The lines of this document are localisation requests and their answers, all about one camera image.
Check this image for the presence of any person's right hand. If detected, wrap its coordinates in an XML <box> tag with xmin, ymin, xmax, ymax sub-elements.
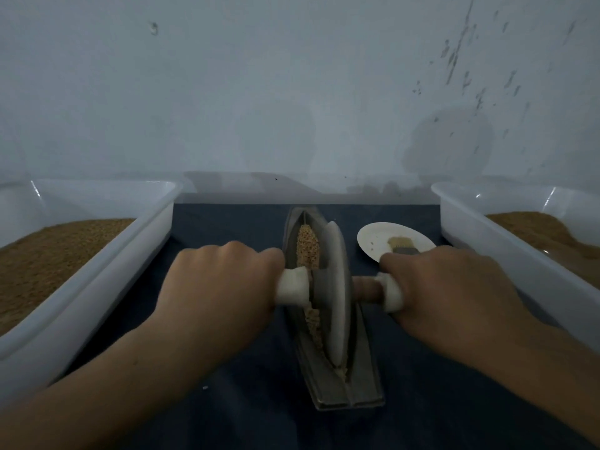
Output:
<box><xmin>377</xmin><ymin>244</ymin><xmax>536</xmax><ymax>366</ymax></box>

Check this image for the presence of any person's left hand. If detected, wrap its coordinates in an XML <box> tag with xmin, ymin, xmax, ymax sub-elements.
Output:
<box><xmin>152</xmin><ymin>241</ymin><xmax>286</xmax><ymax>360</ymax></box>

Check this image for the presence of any white plastic tray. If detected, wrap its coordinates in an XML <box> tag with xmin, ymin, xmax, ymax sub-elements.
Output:
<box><xmin>0</xmin><ymin>177</ymin><xmax>183</xmax><ymax>404</ymax></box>
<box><xmin>430</xmin><ymin>179</ymin><xmax>600</xmax><ymax>353</ymax></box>

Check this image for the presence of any small ground grain portion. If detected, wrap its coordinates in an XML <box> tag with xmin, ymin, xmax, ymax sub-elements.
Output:
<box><xmin>296</xmin><ymin>224</ymin><xmax>350</xmax><ymax>376</ymax></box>

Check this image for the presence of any metal grinding wheel with handles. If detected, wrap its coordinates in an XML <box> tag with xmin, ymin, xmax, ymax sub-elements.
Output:
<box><xmin>274</xmin><ymin>220</ymin><xmax>406</xmax><ymax>366</ymax></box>

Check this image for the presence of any boat-shaped metal grinding trough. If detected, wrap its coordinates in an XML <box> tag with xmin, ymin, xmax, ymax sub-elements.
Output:
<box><xmin>282</xmin><ymin>206</ymin><xmax>386</xmax><ymax>411</ymax></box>

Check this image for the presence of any person's left forearm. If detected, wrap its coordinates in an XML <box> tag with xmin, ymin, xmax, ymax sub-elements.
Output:
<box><xmin>0</xmin><ymin>323</ymin><xmax>221</xmax><ymax>450</ymax></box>

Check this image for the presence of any white round plate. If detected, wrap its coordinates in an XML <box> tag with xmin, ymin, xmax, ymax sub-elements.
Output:
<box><xmin>356</xmin><ymin>222</ymin><xmax>438</xmax><ymax>263</ymax></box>

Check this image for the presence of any dark blue tablecloth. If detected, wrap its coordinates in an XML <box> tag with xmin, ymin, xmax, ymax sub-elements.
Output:
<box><xmin>61</xmin><ymin>202</ymin><xmax>592</xmax><ymax>450</ymax></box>

